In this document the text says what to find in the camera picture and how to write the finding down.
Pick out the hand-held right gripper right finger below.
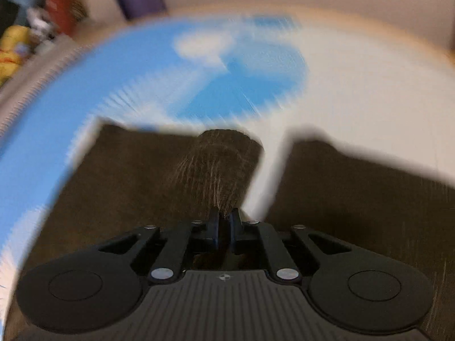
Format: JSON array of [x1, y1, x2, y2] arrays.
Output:
[[230, 208, 353, 285]]

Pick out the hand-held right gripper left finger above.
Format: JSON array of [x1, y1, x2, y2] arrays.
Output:
[[96, 207, 222, 285]]

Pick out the brown corduroy pants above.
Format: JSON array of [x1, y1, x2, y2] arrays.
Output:
[[5, 119, 455, 341]]

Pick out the blue white cloud play mat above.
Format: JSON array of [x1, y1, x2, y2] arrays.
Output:
[[0, 5, 455, 292]]

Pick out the small grey white toy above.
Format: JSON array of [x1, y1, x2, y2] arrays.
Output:
[[26, 7, 58, 41]]

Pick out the yellow plush toy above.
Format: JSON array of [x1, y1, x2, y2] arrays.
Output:
[[0, 25, 33, 86]]

